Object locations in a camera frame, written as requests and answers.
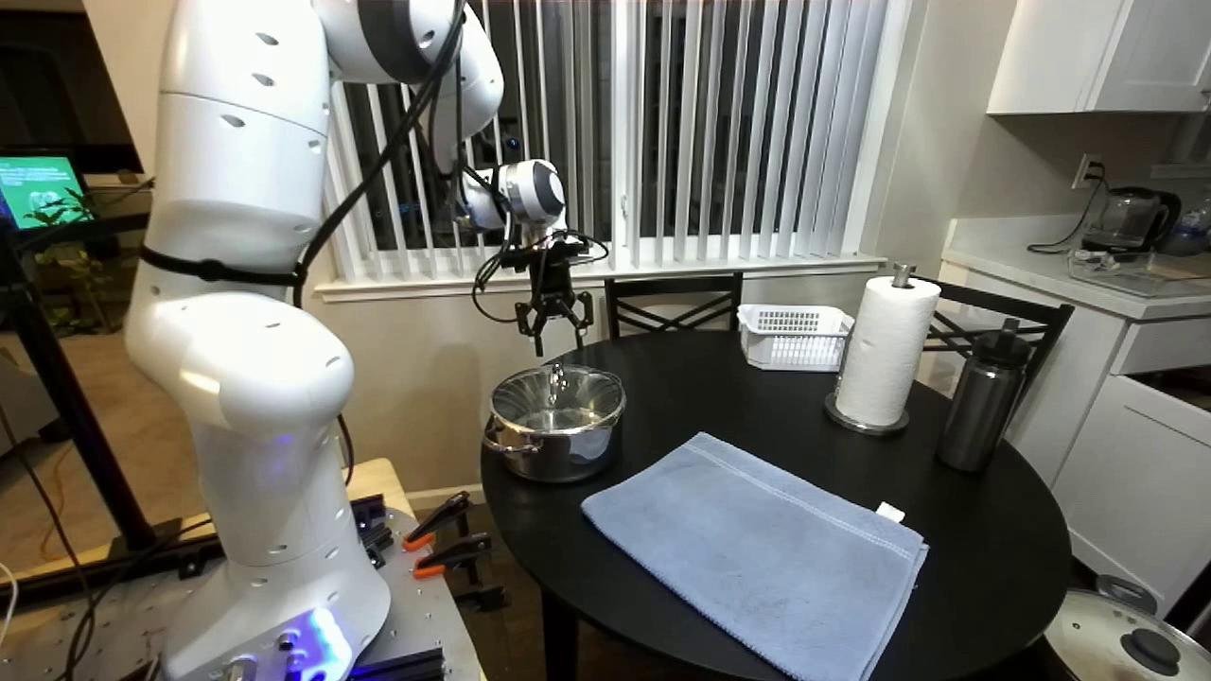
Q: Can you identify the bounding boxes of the computer monitor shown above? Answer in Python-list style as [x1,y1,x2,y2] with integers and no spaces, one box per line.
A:
[0,151,101,234]

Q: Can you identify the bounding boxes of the wooden robot mounting platform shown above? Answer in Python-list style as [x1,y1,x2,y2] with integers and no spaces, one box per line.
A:
[0,457,491,681]

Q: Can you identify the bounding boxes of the white plastic basket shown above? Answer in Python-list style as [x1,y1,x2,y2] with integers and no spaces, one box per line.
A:
[733,298,859,375]

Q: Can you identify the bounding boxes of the white paper towel roll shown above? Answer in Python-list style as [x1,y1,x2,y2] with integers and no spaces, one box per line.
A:
[826,259,946,437]

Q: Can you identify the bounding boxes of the round glass pot lid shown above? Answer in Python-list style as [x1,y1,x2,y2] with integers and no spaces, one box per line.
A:
[488,359,631,437]

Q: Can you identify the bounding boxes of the black clamp orange handle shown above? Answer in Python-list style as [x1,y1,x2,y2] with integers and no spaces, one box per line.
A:
[405,490,475,547]
[414,530,494,585]

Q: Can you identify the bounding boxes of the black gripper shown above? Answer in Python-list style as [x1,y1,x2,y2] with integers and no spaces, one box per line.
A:
[510,247,599,359]

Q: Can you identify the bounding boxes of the white kitchen counter cabinet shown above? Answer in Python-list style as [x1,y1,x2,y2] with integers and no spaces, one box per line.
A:
[938,213,1211,612]

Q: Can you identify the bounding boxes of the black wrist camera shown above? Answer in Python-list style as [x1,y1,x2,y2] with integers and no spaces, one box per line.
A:
[502,228,613,271]

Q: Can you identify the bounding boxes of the white upper kitchen cabinet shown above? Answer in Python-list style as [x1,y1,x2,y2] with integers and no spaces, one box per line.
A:
[983,0,1211,116]

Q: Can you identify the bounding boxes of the black monitor stand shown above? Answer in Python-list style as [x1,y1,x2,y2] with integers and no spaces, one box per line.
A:
[0,222,228,585]

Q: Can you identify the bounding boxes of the white appliance with black knob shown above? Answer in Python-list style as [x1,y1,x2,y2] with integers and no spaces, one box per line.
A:
[1042,575,1211,681]

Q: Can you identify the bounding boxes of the blue folded towel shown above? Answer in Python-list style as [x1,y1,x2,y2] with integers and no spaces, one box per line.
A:
[578,428,935,681]

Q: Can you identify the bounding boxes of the white vertical window blinds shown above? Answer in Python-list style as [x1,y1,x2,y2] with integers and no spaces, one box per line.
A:
[328,0,914,288]

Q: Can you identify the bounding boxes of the steel water bottle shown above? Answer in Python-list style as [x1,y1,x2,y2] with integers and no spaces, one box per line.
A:
[935,315,1033,478]

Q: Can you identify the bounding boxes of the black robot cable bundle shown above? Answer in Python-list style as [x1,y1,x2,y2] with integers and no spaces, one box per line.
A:
[290,0,532,330]

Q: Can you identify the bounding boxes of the black wooden chair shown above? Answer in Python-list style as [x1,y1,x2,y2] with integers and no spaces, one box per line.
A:
[925,276,1080,397]
[602,268,745,339]

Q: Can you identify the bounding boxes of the black coffee maker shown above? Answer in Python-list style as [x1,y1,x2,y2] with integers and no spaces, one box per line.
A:
[1080,186,1186,266]

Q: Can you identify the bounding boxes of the silver stainless steel pot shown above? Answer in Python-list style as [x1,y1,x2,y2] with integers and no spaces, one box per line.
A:
[481,364,631,489]

